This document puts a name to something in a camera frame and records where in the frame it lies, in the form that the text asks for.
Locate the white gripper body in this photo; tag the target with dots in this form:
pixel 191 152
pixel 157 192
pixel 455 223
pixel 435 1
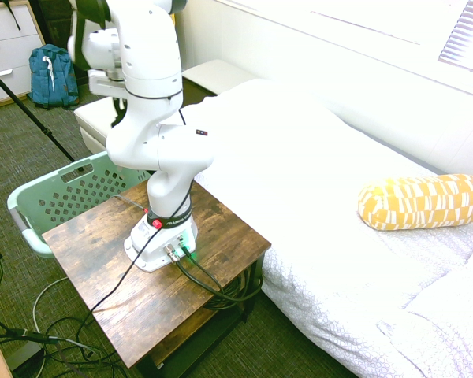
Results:
pixel 102 84

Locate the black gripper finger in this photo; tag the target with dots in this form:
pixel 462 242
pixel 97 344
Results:
pixel 115 114
pixel 123 107

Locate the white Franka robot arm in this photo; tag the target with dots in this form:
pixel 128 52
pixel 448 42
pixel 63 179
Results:
pixel 150 78

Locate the mint green laundry basket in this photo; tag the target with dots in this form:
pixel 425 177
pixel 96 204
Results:
pixel 43 189

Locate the blue backpack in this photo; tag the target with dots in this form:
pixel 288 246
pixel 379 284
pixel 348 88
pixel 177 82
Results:
pixel 53 76

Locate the white drawer dresser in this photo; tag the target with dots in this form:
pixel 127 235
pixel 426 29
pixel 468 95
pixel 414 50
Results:
pixel 8 51

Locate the rustic brown wooden table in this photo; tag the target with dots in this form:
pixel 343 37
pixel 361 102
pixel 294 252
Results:
pixel 114 287

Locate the white bed with duvet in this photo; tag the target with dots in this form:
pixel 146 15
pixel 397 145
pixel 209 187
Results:
pixel 299 165

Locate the black power adapter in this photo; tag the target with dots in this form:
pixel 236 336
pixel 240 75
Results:
pixel 27 337

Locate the yellow white patterned bolster pillow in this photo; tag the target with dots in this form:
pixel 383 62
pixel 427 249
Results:
pixel 421 202

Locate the white window blind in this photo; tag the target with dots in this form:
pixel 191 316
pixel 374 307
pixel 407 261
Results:
pixel 467 35

